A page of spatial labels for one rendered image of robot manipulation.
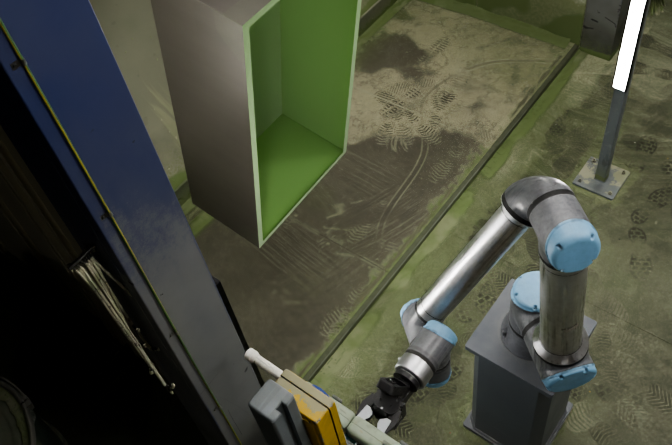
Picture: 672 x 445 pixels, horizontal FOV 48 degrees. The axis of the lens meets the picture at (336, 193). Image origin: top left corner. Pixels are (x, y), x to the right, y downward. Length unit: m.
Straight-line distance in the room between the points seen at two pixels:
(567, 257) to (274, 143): 1.83
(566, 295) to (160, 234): 0.95
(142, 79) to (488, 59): 1.87
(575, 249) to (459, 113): 2.35
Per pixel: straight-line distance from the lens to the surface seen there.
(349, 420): 1.83
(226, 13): 2.05
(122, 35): 3.67
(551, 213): 1.71
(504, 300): 2.56
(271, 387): 1.33
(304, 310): 3.28
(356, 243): 3.44
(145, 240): 1.62
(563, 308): 1.92
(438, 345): 1.93
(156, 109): 3.68
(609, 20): 4.24
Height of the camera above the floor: 2.81
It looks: 50 degrees down
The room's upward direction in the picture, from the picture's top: 11 degrees counter-clockwise
